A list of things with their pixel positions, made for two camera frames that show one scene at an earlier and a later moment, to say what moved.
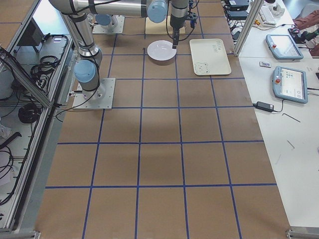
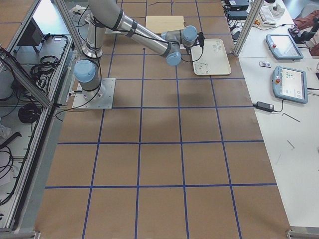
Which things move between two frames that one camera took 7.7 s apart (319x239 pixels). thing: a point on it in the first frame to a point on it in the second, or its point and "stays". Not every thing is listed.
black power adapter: (264, 106) stays
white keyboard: (266, 14) stays
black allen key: (290, 117) stays
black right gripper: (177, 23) to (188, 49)
